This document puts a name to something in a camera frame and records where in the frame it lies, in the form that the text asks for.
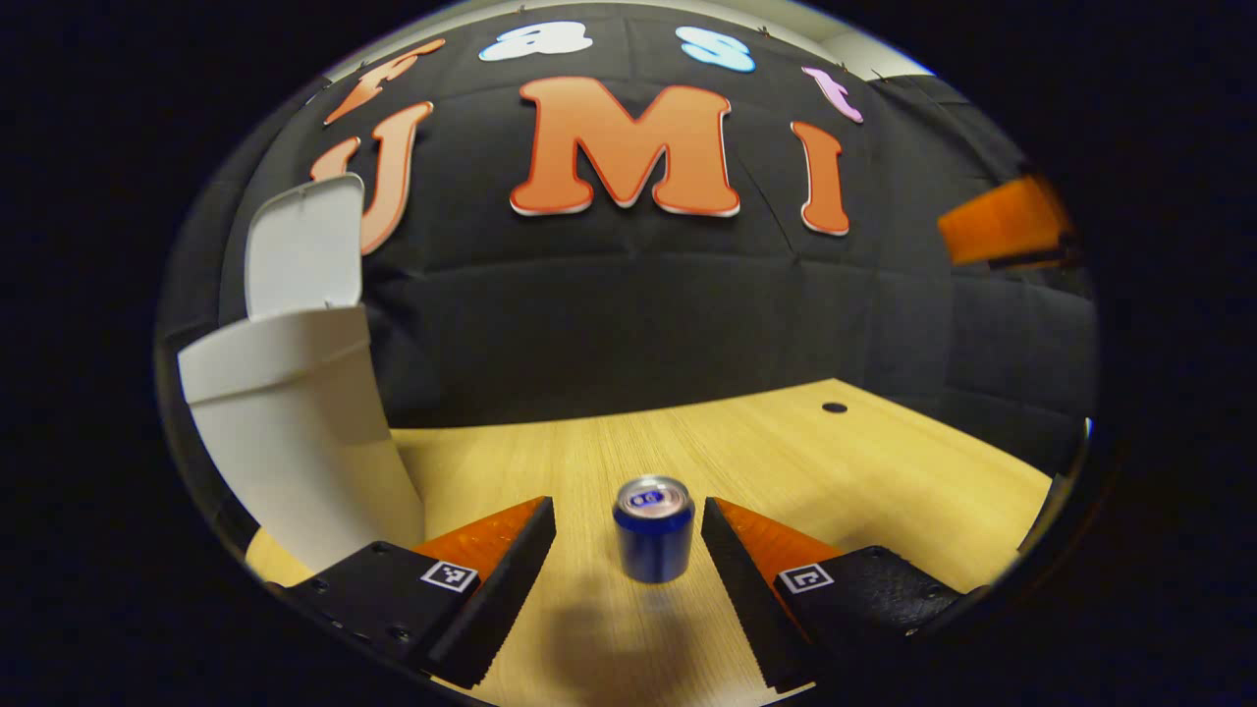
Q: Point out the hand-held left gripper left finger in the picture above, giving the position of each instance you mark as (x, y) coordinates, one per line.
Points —
(511, 589)

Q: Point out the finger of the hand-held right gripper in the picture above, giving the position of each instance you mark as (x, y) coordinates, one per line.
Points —
(1002, 221)

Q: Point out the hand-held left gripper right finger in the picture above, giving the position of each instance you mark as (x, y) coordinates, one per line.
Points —
(751, 599)

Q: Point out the blue pop can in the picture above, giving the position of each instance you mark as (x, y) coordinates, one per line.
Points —
(653, 545)

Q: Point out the white desktop garbage bin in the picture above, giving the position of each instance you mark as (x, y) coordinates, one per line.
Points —
(295, 432)

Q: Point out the wooden desktop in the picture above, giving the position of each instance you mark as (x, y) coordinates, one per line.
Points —
(786, 462)

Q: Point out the black backdrop cloth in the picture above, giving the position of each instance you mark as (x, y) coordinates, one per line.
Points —
(638, 314)

